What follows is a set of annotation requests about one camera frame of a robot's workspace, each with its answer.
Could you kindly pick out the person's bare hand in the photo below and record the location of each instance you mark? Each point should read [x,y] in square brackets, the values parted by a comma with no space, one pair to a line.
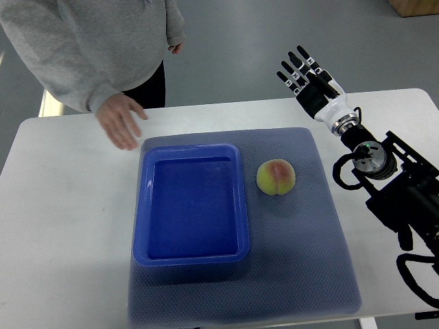
[115,118]

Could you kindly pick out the wooden box corner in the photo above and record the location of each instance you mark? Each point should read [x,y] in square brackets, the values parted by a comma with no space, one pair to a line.
[411,8]

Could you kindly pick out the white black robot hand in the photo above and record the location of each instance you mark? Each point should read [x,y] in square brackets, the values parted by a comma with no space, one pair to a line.
[320,96]

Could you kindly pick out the blue textured mat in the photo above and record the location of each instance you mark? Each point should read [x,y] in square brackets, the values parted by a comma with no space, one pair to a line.
[298,264]

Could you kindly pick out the person's far hand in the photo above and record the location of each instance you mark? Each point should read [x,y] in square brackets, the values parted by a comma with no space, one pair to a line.
[176,49]

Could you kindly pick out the grey sweater sleeve forearm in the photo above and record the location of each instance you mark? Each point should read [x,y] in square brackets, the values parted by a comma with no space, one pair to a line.
[51,52]

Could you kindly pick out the yellow red peach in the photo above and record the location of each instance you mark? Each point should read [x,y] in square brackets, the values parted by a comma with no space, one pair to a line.
[276,177]

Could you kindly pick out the person's grey sweater torso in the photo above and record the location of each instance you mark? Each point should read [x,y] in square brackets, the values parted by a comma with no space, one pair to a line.
[126,40]

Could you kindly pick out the blue plastic tray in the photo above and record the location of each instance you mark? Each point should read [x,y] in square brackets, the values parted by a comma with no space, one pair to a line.
[191,207]

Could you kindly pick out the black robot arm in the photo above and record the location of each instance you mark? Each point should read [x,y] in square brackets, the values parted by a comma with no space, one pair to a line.
[402,185]

